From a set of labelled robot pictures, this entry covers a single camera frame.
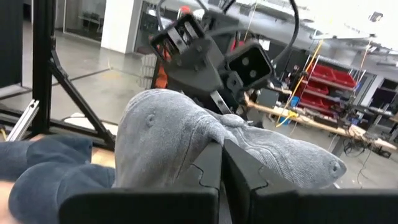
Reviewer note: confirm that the grey denim cap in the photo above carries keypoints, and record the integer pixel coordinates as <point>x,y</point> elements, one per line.
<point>161,140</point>

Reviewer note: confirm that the silver aluminium extrusion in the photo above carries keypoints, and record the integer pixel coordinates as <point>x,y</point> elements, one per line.
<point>23,121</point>

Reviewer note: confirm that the shelf with red bins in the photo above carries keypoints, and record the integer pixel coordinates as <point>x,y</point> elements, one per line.
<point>323,73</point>

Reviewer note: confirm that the long wooden workbench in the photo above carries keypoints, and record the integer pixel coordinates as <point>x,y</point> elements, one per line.
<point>311,121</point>

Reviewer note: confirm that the black aluminium table frame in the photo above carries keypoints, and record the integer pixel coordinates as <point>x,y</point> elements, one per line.
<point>42,62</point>

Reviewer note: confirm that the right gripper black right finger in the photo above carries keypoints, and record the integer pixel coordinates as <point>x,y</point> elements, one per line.
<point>295,207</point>

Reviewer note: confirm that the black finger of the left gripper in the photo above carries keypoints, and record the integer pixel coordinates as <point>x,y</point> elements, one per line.
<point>235,90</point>
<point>196,68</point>

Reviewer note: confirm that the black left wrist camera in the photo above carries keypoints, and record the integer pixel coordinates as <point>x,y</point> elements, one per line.
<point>250,65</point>

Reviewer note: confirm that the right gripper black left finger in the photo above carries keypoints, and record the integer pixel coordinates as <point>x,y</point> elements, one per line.
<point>155,207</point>

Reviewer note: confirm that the dark blue denim cap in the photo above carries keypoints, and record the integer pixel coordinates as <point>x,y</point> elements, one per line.
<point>56,193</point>
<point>56,149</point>

